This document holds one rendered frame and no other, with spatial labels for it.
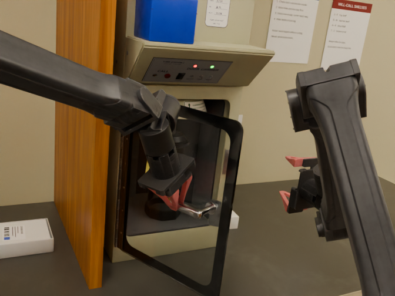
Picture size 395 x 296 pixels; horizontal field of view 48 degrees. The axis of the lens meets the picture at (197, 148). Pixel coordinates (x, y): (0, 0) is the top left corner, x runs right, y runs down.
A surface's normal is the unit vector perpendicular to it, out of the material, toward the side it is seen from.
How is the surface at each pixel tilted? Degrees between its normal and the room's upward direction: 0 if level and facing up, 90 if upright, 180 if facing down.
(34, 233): 0
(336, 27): 90
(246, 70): 135
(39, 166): 90
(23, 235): 0
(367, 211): 56
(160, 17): 90
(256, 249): 0
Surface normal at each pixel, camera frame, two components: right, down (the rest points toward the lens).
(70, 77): 0.82, -0.32
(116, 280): 0.11, -0.95
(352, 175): -0.26, -0.33
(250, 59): 0.23, 0.89
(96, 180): 0.44, 0.32
